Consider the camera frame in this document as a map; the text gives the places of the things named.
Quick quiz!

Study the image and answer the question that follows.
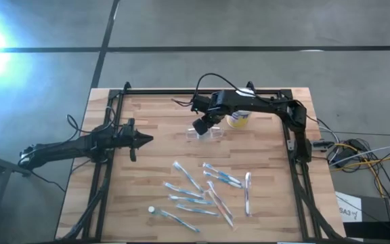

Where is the black aluminium table frame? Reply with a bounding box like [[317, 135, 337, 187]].
[[59, 81, 348, 242]]

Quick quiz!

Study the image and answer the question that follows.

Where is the white dark-handled wrapped toothbrush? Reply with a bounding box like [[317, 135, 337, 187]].
[[244, 171, 253, 218]]

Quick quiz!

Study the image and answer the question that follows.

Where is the red-brown cable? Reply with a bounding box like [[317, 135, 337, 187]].
[[170, 97, 193, 108]]

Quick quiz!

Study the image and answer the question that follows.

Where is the black floor cable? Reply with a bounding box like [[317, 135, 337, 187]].
[[308, 117, 390, 170]]

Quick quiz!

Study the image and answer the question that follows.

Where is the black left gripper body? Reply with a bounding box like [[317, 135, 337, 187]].
[[115, 118, 138, 162]]

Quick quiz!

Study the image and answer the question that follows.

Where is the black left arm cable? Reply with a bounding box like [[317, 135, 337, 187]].
[[65, 106, 117, 136]]

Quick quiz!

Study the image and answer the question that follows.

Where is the cables and equipment at right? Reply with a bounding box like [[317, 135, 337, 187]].
[[330, 142, 390, 221]]

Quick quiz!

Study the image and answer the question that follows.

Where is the black case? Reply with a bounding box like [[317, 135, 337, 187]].
[[343, 195, 390, 242]]

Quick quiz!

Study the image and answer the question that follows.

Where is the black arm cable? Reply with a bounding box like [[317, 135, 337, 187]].
[[65, 106, 117, 136], [194, 72, 260, 102]]

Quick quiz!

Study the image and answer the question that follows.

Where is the white cable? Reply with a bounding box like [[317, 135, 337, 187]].
[[328, 144, 390, 167]]

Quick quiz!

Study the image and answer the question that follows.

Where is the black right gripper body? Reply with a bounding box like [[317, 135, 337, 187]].
[[192, 108, 225, 136]]

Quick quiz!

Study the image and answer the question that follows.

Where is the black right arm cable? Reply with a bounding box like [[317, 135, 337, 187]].
[[194, 72, 260, 102]]

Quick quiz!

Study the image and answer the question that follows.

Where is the white disinfecting wipes canister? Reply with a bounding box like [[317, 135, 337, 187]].
[[226, 87, 255, 129]]

